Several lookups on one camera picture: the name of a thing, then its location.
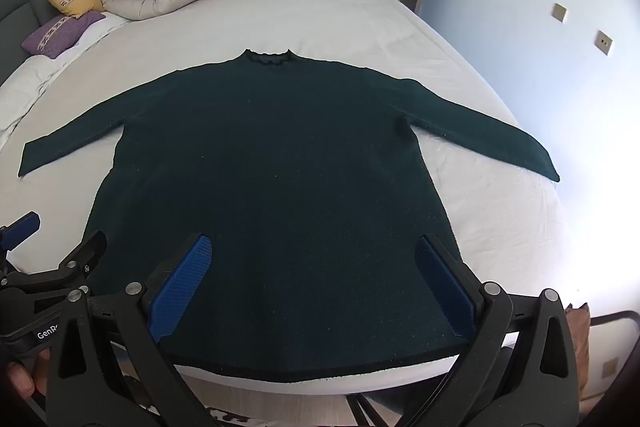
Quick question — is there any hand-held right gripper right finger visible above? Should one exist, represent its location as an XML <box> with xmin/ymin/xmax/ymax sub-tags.
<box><xmin>416</xmin><ymin>234</ymin><xmax>584</xmax><ymax>427</ymax></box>

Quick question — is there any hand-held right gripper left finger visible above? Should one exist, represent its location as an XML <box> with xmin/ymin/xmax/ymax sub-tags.
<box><xmin>46</xmin><ymin>232</ymin><xmax>217</xmax><ymax>427</ymax></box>

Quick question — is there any person's left hand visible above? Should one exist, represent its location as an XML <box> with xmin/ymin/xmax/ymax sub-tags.
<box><xmin>5</xmin><ymin>349</ymin><xmax>52</xmax><ymax>400</ymax></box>

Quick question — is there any dark green sweater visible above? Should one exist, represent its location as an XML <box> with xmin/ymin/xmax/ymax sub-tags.
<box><xmin>18</xmin><ymin>48</ymin><xmax>561</xmax><ymax>383</ymax></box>

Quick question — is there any purple patterned pillow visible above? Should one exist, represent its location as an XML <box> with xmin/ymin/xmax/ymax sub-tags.
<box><xmin>21</xmin><ymin>11</ymin><xmax>107</xmax><ymax>59</ymax></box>

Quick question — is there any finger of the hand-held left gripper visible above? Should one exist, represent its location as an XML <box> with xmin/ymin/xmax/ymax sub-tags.
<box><xmin>56</xmin><ymin>230</ymin><xmax>108</xmax><ymax>294</ymax></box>
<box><xmin>0</xmin><ymin>211</ymin><xmax>42</xmax><ymax>253</ymax></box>

